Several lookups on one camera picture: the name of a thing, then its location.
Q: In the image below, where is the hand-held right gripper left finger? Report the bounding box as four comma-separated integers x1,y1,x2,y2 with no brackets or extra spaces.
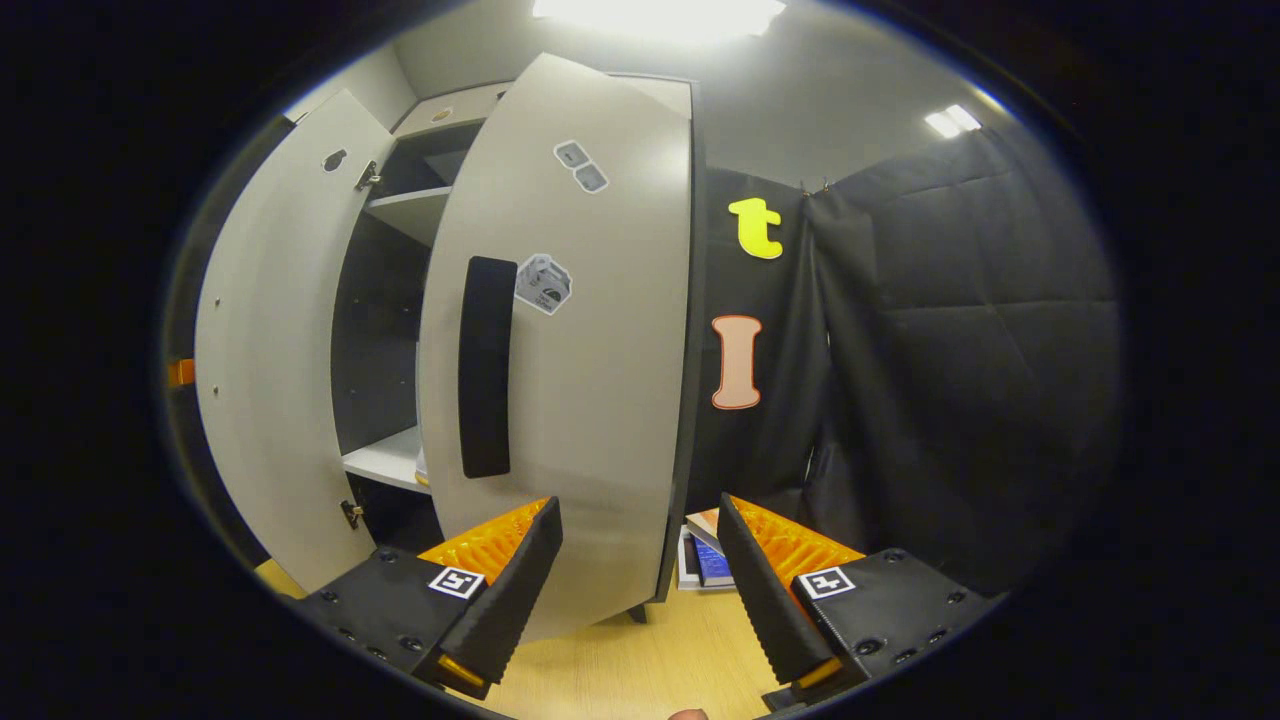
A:
300,497,564,701

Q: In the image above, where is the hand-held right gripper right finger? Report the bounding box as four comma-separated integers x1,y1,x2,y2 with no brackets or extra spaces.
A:
715,493,1006,711

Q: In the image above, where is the grey cabinet door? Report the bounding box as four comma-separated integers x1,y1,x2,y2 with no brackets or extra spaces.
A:
418,52,701,643
193,88,397,593

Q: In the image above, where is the grey shoe cabinet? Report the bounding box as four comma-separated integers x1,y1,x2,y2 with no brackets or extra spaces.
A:
330,72,707,626

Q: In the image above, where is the blue cover book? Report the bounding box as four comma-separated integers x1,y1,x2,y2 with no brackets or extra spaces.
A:
692,535,736,588

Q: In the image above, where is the black backdrop cloth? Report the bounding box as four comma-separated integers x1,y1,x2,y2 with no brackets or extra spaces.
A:
690,168,836,521

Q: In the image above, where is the small ceiling light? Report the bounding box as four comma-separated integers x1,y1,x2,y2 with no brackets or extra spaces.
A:
923,103,983,139

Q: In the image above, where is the large ceiling light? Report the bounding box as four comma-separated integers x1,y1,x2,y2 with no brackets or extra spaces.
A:
530,0,788,43

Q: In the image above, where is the black door handle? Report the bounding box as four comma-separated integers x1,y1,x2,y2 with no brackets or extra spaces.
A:
458,256,519,480

